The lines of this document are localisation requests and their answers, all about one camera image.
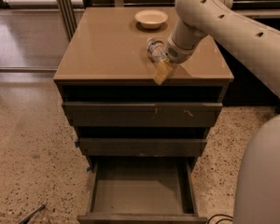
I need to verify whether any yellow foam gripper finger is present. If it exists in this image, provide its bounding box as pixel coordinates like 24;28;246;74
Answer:
154;59;176;85

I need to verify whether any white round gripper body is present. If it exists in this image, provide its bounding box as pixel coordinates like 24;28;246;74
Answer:
164;36;200;63

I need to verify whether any clear plastic water bottle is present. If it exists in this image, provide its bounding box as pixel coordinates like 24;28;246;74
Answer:
147;38;166;63

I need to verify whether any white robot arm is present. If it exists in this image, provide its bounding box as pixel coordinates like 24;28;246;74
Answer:
155;0;280;224

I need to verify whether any tan drawer cabinet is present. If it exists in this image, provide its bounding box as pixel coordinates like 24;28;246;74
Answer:
52;6;235;172

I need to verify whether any grey top drawer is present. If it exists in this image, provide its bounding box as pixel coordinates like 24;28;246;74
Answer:
63;102;222;128

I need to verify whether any grey middle drawer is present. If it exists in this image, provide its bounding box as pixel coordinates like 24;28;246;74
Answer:
77;138;207;157

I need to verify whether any grey open bottom drawer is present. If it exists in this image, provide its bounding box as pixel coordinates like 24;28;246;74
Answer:
77;157;207;224

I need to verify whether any white bowl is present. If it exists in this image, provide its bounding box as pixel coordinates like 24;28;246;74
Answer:
134;9;168;30

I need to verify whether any metal rod on floor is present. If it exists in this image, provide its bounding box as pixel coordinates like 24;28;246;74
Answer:
16;204;46;224

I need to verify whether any black cable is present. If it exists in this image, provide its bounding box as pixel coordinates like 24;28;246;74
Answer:
206;214;234;224

